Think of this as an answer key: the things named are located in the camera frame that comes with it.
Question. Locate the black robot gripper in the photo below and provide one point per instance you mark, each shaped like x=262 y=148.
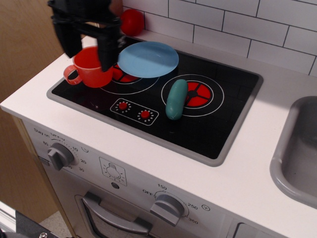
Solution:
x=71 y=18

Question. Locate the red left stove button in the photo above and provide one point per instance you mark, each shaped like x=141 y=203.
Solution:
x=123 y=106

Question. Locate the red right stove button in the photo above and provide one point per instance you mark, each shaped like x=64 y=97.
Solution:
x=145 y=114

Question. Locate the grey toy sink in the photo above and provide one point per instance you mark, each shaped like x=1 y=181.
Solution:
x=293 y=167

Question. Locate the grey timer knob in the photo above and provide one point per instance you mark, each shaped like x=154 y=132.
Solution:
x=60 y=156

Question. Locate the black equipment base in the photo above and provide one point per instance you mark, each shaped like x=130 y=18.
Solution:
x=20 y=226

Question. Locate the red plastic cup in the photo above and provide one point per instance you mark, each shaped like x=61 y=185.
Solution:
x=86 y=68

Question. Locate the black toy stovetop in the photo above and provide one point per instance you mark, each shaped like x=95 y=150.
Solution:
x=219 y=98

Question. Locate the blue plastic plate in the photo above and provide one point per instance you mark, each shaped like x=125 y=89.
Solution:
x=148 y=59

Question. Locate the grey temperature knob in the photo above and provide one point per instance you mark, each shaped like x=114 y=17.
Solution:
x=168 y=209

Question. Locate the grey oven door handle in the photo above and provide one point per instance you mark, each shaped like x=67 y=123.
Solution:
x=138 y=226

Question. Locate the green toy cucumber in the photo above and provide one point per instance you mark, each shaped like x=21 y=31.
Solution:
x=176 y=99

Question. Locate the red stove button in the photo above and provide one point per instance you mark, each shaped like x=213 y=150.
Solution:
x=123 y=106
x=145 y=114

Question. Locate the red toy tomato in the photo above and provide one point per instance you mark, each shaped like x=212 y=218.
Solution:
x=132 y=22

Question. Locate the wooden side panel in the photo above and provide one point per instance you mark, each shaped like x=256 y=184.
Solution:
x=116 y=7

